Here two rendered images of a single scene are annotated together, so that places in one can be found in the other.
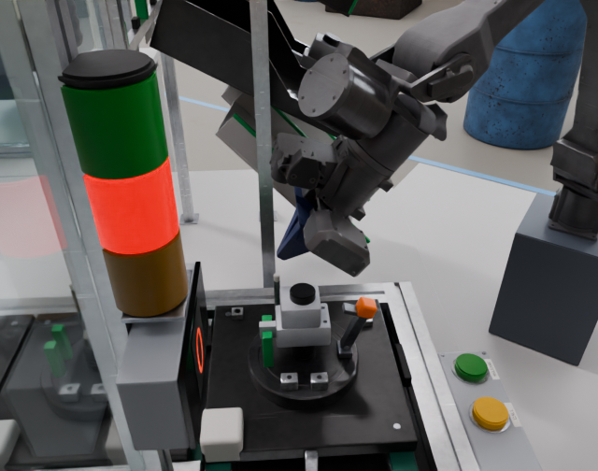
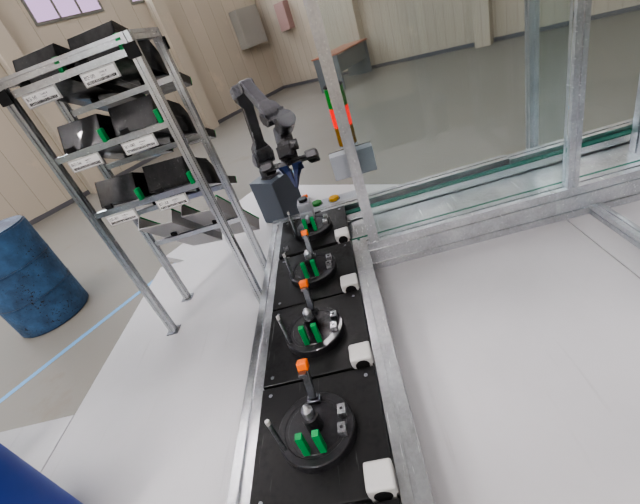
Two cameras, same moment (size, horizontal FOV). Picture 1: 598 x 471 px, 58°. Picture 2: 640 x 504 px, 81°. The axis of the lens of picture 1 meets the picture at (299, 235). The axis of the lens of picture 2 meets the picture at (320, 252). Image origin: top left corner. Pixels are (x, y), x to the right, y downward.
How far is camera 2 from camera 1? 1.14 m
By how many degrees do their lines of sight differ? 63
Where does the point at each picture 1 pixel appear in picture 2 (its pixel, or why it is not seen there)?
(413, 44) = (270, 110)
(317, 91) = (287, 119)
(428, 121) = not seen: hidden behind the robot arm
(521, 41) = (16, 262)
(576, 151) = (264, 148)
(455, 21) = (267, 103)
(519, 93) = (47, 286)
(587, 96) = (255, 132)
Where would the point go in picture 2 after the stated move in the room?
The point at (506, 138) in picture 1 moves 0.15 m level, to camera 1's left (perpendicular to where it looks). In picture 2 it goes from (68, 311) to (58, 323)
